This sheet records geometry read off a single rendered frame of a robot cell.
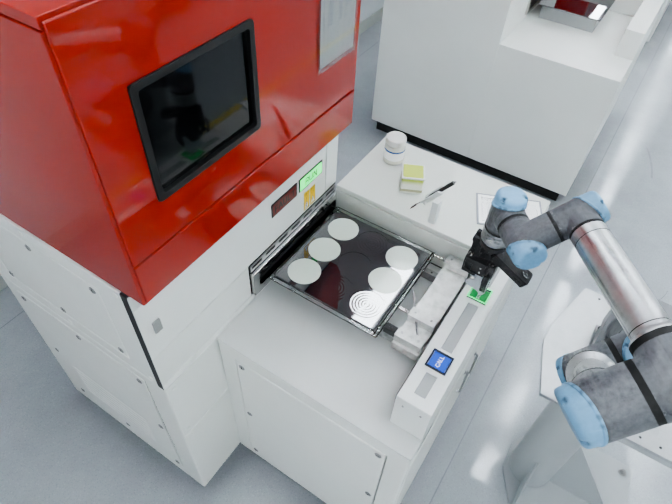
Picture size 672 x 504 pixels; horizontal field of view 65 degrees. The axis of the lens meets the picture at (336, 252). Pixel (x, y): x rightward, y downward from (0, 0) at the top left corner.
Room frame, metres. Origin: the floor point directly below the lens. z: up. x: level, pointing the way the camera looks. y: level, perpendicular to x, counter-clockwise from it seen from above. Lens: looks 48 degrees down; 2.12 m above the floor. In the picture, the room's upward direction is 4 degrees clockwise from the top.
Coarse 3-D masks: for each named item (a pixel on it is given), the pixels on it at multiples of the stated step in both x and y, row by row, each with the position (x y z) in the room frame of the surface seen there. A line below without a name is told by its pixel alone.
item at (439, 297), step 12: (444, 276) 1.05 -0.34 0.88; (456, 276) 1.06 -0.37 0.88; (468, 276) 1.07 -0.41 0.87; (432, 288) 1.00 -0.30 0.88; (444, 288) 1.01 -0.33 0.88; (456, 288) 1.01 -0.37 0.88; (420, 300) 0.96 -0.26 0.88; (432, 300) 0.96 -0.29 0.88; (444, 300) 0.96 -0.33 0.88; (432, 312) 0.91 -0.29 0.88; (444, 312) 0.92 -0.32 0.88; (408, 324) 0.87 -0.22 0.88; (420, 336) 0.83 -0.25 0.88; (396, 348) 0.80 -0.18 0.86; (408, 348) 0.79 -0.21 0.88
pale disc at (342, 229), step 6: (336, 222) 1.24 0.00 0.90; (342, 222) 1.24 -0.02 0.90; (348, 222) 1.24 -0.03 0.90; (354, 222) 1.24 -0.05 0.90; (330, 228) 1.21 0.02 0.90; (336, 228) 1.21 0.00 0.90; (342, 228) 1.21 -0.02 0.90; (348, 228) 1.21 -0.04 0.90; (354, 228) 1.22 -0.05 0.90; (330, 234) 1.18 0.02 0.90; (336, 234) 1.18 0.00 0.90; (342, 234) 1.18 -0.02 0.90; (348, 234) 1.19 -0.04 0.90; (354, 234) 1.19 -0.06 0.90
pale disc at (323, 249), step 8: (320, 240) 1.15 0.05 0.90; (328, 240) 1.15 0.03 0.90; (312, 248) 1.12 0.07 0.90; (320, 248) 1.12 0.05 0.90; (328, 248) 1.12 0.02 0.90; (336, 248) 1.12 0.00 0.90; (312, 256) 1.08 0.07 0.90; (320, 256) 1.08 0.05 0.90; (328, 256) 1.09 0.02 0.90; (336, 256) 1.09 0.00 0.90
